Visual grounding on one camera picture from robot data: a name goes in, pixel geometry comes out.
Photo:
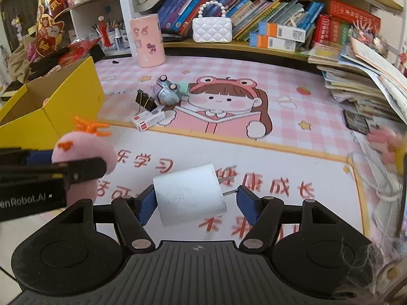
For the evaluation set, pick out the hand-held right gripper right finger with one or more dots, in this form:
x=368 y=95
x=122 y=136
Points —
x=249 y=203

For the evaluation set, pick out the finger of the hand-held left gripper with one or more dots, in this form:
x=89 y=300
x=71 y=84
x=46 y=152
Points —
x=86 y=168
x=39 y=158

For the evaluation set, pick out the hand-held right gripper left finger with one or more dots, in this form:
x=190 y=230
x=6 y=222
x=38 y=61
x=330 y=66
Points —
x=147 y=203

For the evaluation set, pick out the small pink orange-tuft plush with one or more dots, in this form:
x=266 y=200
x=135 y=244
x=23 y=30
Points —
x=82 y=147

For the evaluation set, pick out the white charger plug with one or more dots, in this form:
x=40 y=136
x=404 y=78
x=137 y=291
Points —
x=187 y=193

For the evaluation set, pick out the yellow cardboard box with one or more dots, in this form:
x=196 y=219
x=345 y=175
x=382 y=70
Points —
x=73 y=108

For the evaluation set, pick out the black binder clip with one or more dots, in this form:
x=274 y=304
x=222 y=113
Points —
x=145 y=101

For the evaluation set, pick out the purple grey toy car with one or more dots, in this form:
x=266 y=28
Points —
x=167 y=92

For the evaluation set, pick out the white red-label staples box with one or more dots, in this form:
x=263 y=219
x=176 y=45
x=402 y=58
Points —
x=149 y=119

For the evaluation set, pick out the pink printed table mat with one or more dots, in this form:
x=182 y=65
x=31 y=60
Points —
x=286 y=117

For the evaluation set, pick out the black cloth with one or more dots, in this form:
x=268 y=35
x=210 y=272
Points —
x=47 y=63

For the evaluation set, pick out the beige towel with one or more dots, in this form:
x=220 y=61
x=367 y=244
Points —
x=19 y=60

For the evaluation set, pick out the red plastic packaging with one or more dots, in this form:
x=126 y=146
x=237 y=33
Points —
x=76 y=52

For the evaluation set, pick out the red gold figure decoration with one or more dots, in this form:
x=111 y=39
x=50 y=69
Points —
x=47 y=31

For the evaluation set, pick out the white spray bottle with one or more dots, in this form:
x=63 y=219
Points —
x=118 y=39

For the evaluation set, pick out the white pen organizer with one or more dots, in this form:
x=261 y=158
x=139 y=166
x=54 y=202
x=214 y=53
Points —
x=111 y=36

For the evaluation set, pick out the black phone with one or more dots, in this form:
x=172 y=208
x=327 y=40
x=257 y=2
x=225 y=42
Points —
x=357 y=121

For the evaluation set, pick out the red tassel figurine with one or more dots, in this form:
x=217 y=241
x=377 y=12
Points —
x=103 y=31

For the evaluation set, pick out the pink sticker-covered cylinder container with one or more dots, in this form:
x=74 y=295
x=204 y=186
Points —
x=148 y=41

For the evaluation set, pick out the pink yellow plush toy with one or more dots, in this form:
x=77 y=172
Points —
x=386 y=143

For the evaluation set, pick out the wooden bookshelf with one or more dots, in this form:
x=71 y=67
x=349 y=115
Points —
x=238 y=48

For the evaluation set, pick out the blue orange carton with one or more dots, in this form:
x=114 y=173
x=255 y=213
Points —
x=276 y=43
x=283 y=31

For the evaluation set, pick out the stack of magazines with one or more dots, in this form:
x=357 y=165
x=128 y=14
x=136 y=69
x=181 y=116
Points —
x=359 y=79

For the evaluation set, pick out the white shelf unit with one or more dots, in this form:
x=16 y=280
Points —
x=125 y=6

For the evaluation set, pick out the row of blue leaning books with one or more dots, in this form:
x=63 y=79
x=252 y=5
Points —
x=254 y=12

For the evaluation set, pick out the red thick dictionaries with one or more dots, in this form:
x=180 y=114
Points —
x=346 y=22

